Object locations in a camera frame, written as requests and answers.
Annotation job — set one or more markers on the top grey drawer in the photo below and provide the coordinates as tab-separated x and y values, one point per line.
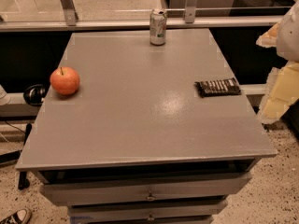
146	189

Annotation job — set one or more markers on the metal railing with glass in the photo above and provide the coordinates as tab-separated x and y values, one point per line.
80	15

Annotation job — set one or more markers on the black headphones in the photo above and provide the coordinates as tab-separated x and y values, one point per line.
34	95

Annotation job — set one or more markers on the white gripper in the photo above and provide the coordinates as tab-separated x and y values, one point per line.
290	36

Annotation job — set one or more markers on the red apple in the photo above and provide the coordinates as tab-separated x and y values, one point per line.
65	80

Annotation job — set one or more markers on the black white sneaker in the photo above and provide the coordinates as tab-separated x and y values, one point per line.
19	217

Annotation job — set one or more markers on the black snack bar packet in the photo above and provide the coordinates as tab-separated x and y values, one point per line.
220	87

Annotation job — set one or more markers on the grey drawer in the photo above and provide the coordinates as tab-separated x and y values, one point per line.
146	189
148	213

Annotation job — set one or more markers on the grey drawer cabinet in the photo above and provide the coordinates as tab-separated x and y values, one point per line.
137	113

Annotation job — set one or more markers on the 7up soda can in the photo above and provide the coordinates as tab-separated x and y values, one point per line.
157	26

